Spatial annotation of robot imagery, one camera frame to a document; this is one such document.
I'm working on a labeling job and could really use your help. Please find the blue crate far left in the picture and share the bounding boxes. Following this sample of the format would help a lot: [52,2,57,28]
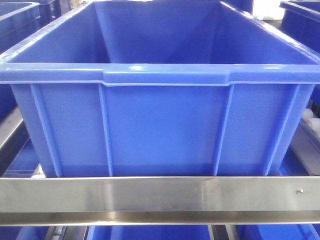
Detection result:
[0,1,41,53]

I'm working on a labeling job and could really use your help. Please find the blue crate lower left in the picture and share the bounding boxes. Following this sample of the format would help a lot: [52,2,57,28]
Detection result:
[0,139,49,240]

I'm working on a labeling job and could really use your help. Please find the roller conveyor track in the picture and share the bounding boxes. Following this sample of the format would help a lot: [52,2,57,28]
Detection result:
[300,99,320,149]

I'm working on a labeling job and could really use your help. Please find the blue crate lower right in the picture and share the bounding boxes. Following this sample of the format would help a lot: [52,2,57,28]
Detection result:
[236,223,320,240]

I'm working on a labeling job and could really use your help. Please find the blue crate upper shelf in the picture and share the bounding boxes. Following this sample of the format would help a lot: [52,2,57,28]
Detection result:
[0,0,320,178]

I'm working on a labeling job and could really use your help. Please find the blue crate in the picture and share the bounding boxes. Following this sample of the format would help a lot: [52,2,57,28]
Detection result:
[236,223,320,240]
[0,139,49,240]
[0,1,41,53]
[279,0,320,52]

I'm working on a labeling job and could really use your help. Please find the blue crate far right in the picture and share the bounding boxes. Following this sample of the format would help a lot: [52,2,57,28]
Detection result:
[279,0,320,52]

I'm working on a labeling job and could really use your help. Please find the stacked blue crates lower middle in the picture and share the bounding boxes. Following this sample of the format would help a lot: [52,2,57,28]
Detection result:
[87,225,213,240]

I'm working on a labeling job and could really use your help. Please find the upper steel shelf rail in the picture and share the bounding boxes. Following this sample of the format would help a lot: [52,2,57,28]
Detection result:
[0,176,320,226]

